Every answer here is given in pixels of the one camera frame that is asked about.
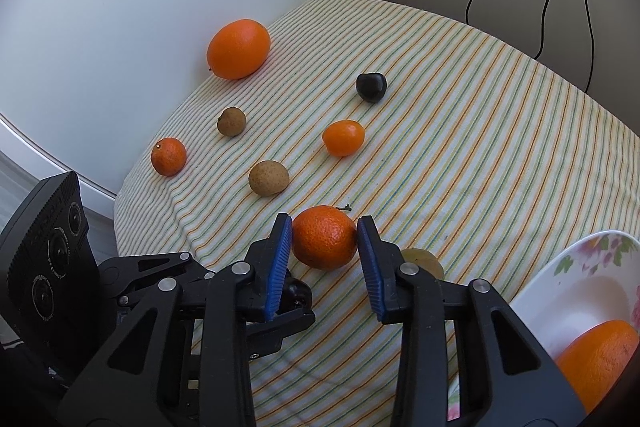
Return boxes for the large orange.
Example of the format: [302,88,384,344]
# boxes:
[555,320,639,414]

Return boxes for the tangerine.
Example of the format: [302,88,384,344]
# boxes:
[292,206,357,271]

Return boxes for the white floral plate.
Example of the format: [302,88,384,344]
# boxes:
[447,230,640,423]

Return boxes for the green brown kiwi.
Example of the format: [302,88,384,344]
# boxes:
[401,248,445,280]

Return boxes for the brown longan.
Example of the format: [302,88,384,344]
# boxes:
[217,107,246,138]
[248,160,290,196]

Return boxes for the tangerine edge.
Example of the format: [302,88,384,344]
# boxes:
[151,138,186,178]

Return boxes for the small kumquat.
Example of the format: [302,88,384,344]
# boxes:
[322,120,364,157]

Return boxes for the dark plum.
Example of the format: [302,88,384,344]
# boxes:
[356,72,387,104]

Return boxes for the smooth oval orange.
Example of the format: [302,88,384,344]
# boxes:
[206,18,271,80]

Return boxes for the striped tablecloth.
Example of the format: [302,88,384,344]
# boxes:
[115,0,639,274]

